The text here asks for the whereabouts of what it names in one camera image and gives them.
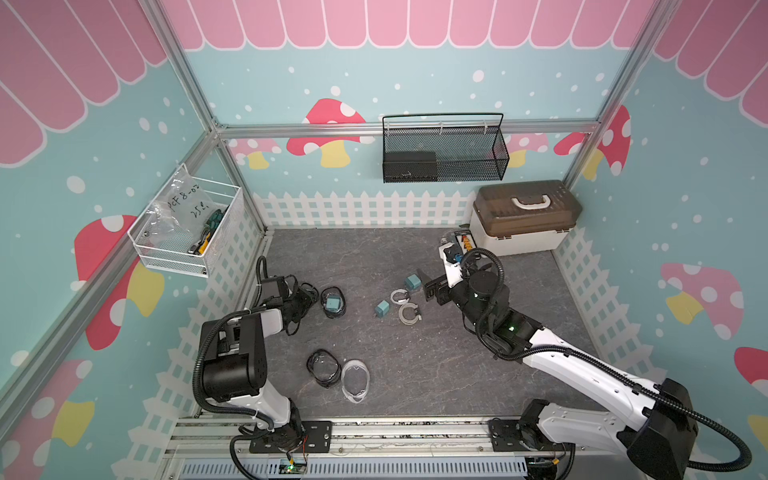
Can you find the white wire wall basket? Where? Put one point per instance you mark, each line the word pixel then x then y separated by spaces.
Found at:
pixel 172 255

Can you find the brown lid storage box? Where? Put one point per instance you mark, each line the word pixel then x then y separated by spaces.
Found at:
pixel 521 218

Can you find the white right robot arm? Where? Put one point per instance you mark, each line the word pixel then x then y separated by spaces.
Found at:
pixel 653 424

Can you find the black wire mesh wall basket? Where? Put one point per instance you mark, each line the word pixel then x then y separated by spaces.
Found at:
pixel 468 146

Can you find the white coiled cable small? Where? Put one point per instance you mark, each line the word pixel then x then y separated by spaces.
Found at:
pixel 400 296

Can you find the black yellow battery charger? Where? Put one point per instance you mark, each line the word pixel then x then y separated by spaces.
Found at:
pixel 465 240

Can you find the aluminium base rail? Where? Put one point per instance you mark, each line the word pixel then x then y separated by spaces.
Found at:
pixel 410 447

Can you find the clear labelled plastic bag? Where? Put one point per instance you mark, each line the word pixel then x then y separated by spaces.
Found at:
pixel 180 208

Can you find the green tool in basket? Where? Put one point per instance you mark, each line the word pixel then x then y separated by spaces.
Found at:
pixel 209 229

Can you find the teal wall charger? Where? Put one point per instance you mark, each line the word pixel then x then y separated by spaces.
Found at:
pixel 382 309
pixel 333 304
pixel 413 282

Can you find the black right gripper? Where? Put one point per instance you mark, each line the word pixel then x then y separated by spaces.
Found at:
pixel 430 287

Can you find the black box in basket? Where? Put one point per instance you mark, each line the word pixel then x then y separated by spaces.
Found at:
pixel 409 167

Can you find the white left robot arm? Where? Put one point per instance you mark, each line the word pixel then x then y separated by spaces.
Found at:
pixel 230 374

